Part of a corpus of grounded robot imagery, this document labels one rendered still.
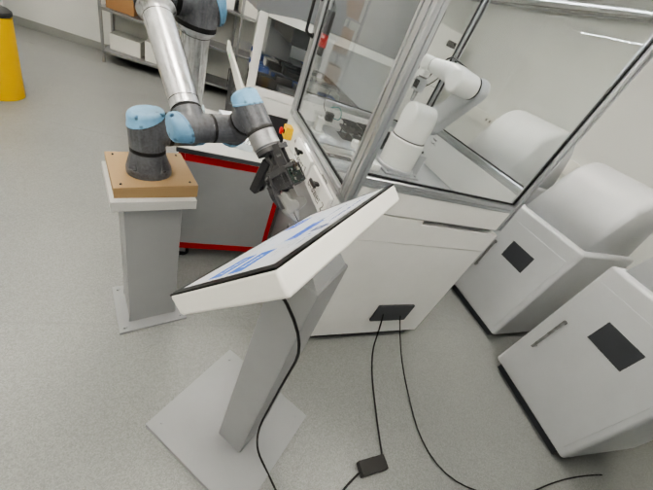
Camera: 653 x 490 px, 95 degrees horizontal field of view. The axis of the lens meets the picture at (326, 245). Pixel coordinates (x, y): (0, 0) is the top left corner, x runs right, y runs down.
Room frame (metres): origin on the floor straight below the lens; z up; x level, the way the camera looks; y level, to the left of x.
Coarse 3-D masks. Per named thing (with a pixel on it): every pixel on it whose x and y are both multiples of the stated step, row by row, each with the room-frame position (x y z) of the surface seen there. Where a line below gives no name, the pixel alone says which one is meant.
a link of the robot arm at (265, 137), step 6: (258, 132) 0.74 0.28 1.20; (264, 132) 0.74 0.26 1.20; (270, 132) 0.75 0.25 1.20; (252, 138) 0.73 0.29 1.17; (258, 138) 0.73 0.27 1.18; (264, 138) 0.73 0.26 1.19; (270, 138) 0.74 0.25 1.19; (276, 138) 0.76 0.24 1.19; (252, 144) 0.74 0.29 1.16; (258, 144) 0.73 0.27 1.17; (264, 144) 0.73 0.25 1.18; (270, 144) 0.74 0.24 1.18; (258, 150) 0.73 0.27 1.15
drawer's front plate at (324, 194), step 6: (312, 168) 1.32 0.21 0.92; (312, 174) 1.30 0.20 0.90; (318, 174) 1.26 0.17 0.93; (306, 180) 1.34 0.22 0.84; (318, 180) 1.23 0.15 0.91; (306, 186) 1.32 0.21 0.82; (324, 186) 1.18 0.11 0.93; (312, 192) 1.24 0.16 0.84; (318, 192) 1.20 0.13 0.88; (324, 192) 1.15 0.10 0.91; (312, 198) 1.23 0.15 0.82; (318, 198) 1.18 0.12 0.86; (324, 198) 1.13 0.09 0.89; (330, 198) 1.10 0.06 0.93; (318, 204) 1.16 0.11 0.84; (324, 204) 1.12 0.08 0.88; (330, 204) 1.10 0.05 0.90; (318, 210) 1.14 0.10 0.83
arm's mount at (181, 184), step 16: (112, 160) 0.89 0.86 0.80; (176, 160) 1.06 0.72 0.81; (112, 176) 0.81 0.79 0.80; (128, 176) 0.84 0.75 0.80; (176, 176) 0.96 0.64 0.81; (192, 176) 1.00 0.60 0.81; (128, 192) 0.78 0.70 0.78; (144, 192) 0.82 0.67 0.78; (160, 192) 0.86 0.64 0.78; (176, 192) 0.90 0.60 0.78; (192, 192) 0.94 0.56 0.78
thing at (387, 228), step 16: (288, 144) 1.77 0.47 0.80; (304, 144) 1.54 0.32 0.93; (384, 224) 1.15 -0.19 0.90; (400, 224) 1.19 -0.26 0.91; (416, 224) 1.24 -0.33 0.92; (432, 224) 1.32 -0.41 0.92; (448, 224) 1.40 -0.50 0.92; (384, 240) 1.18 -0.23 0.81; (400, 240) 1.22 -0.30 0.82; (416, 240) 1.27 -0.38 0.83; (432, 240) 1.32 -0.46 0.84; (448, 240) 1.37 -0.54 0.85; (464, 240) 1.43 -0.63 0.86; (480, 240) 1.49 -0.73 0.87
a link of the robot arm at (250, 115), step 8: (248, 88) 0.77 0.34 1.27; (232, 96) 0.76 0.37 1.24; (240, 96) 0.76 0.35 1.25; (248, 96) 0.76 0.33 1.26; (256, 96) 0.78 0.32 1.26; (232, 104) 0.77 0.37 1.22; (240, 104) 0.75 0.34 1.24; (248, 104) 0.75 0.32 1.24; (256, 104) 0.76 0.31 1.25; (232, 112) 0.78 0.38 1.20; (240, 112) 0.75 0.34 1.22; (248, 112) 0.75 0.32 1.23; (256, 112) 0.75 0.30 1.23; (264, 112) 0.78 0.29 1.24; (232, 120) 0.77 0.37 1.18; (240, 120) 0.75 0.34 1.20; (248, 120) 0.74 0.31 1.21; (256, 120) 0.75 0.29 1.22; (264, 120) 0.76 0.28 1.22; (240, 128) 0.77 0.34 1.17; (248, 128) 0.74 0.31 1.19; (256, 128) 0.74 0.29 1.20; (248, 136) 0.74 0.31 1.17
